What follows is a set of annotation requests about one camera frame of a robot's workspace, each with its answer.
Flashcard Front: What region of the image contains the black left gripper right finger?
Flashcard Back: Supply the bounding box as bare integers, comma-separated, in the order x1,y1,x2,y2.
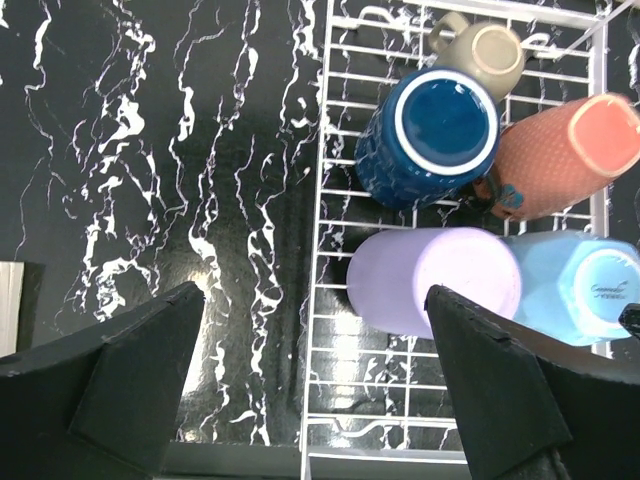
424,285,639,479

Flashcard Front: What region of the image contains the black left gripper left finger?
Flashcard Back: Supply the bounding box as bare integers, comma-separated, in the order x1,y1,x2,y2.
1,282,204,479

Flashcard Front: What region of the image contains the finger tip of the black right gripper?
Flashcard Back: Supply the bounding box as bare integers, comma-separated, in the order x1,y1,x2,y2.
619,303,640,340

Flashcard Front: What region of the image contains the light blue ceramic mug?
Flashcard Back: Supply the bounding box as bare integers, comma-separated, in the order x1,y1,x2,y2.
503,230,639,347

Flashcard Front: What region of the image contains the salmon pink floral mug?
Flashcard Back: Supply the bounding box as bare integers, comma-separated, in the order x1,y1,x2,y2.
472,93,639,221

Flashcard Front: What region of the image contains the white book edge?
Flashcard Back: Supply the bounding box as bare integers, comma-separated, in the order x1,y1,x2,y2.
0,261,24,357

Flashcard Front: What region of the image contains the lavender plastic cup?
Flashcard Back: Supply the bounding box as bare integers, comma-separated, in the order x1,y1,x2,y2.
346,227,522,339

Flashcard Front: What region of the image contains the dark blue ceramic mug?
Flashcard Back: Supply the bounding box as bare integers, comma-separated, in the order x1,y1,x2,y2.
354,67,500,210

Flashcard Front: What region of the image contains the beige ceramic mug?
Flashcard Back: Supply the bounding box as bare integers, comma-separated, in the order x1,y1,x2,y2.
427,12,525,103

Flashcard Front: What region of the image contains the white wire dish rack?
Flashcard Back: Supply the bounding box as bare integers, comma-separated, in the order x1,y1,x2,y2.
299,1,614,479

